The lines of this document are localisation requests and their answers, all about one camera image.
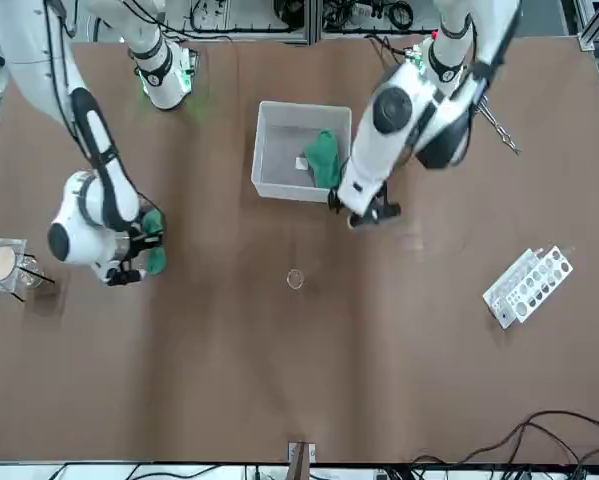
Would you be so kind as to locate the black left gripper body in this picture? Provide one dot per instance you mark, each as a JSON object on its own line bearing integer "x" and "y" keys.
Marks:
{"x": 364, "y": 221}

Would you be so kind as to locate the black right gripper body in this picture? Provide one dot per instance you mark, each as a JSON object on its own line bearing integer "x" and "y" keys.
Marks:
{"x": 135, "y": 255}

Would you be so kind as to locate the green cloth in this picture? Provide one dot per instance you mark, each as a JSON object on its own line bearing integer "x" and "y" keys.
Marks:
{"x": 324, "y": 155}
{"x": 155, "y": 262}

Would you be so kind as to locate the clear glass beaker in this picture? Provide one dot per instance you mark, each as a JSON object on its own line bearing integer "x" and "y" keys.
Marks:
{"x": 295, "y": 285}

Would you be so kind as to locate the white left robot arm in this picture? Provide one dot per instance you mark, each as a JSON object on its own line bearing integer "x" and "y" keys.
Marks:
{"x": 374, "y": 150}

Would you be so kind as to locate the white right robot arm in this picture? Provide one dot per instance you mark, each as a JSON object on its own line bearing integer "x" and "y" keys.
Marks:
{"x": 81, "y": 200}

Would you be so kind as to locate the translucent white plastic box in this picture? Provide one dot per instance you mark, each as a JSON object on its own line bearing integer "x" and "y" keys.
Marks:
{"x": 279, "y": 190}

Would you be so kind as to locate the white test tube rack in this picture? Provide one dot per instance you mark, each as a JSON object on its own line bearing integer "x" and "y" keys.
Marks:
{"x": 496, "y": 300}

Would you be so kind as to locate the white label sticker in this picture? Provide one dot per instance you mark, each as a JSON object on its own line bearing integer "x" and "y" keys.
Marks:
{"x": 300, "y": 163}

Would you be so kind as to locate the small clear glass vessel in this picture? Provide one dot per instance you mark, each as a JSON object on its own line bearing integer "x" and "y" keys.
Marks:
{"x": 31, "y": 260}

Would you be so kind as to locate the aluminium frame post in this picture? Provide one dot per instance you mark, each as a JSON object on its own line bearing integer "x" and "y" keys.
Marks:
{"x": 312, "y": 20}
{"x": 301, "y": 452}

